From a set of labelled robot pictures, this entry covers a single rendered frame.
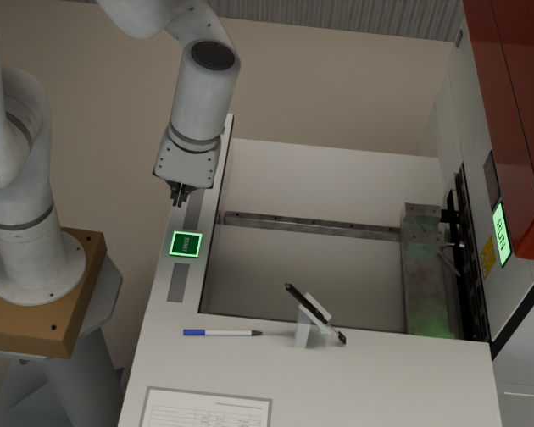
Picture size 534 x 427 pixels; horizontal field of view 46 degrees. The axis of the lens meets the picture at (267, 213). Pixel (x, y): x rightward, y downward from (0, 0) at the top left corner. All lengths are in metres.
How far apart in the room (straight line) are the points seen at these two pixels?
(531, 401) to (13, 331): 1.04
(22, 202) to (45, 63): 2.24
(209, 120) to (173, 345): 0.41
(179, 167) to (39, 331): 0.43
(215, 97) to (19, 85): 0.34
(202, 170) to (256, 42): 2.38
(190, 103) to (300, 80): 2.27
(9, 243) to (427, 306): 0.81
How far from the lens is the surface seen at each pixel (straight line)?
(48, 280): 1.29
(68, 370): 1.57
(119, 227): 2.52
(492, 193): 1.25
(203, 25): 0.97
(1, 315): 1.30
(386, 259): 1.44
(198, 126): 0.94
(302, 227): 1.43
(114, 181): 2.68
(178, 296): 1.18
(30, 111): 1.07
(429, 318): 1.31
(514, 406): 1.46
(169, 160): 1.03
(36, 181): 1.14
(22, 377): 2.24
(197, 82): 0.88
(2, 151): 0.99
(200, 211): 1.30
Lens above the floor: 1.96
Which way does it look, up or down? 51 degrees down
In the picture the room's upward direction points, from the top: 4 degrees clockwise
